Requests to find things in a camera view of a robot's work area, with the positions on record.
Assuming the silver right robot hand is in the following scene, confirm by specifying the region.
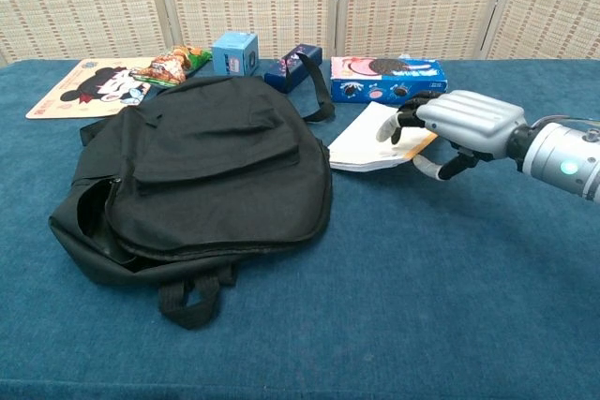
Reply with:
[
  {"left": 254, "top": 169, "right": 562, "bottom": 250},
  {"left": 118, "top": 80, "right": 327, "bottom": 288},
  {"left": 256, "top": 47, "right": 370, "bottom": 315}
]
[{"left": 377, "top": 89, "right": 527, "bottom": 183}]

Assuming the yellow and white book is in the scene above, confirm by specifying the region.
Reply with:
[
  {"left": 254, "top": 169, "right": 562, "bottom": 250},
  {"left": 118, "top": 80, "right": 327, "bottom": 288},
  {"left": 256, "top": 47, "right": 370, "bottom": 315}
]
[{"left": 327, "top": 100, "right": 440, "bottom": 173}]

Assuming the black fabric backpack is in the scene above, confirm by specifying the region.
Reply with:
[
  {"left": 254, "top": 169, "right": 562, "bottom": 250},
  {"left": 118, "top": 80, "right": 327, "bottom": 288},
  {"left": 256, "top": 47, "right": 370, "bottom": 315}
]
[{"left": 48, "top": 52, "right": 337, "bottom": 331}]

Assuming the blue cookie box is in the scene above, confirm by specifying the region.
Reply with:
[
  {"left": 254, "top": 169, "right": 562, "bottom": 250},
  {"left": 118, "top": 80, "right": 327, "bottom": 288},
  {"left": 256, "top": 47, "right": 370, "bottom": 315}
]
[{"left": 329, "top": 55, "right": 449, "bottom": 105}]

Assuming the dark blue long box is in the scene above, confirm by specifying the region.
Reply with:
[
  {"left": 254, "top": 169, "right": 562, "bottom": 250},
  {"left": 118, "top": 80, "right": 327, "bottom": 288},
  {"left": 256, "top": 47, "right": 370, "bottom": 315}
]
[{"left": 262, "top": 44, "right": 323, "bottom": 95}]

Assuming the blue table cloth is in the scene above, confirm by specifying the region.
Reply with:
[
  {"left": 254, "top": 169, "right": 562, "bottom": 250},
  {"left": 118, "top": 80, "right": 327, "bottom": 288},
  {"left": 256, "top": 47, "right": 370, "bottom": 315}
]
[{"left": 0, "top": 58, "right": 600, "bottom": 400}]

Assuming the light blue small box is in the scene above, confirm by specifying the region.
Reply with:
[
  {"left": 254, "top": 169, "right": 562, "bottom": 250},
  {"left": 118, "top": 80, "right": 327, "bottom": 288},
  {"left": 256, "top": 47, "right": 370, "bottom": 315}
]
[{"left": 210, "top": 32, "right": 260, "bottom": 77}]

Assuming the orange green snack bag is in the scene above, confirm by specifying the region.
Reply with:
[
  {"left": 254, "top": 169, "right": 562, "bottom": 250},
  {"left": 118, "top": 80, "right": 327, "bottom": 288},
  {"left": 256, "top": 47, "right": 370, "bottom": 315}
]
[{"left": 128, "top": 44, "right": 213, "bottom": 87}]

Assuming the pink cartoon mouse pad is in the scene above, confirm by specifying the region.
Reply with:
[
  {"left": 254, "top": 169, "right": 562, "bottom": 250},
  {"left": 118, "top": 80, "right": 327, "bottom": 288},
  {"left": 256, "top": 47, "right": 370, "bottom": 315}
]
[{"left": 24, "top": 57, "right": 158, "bottom": 121}]

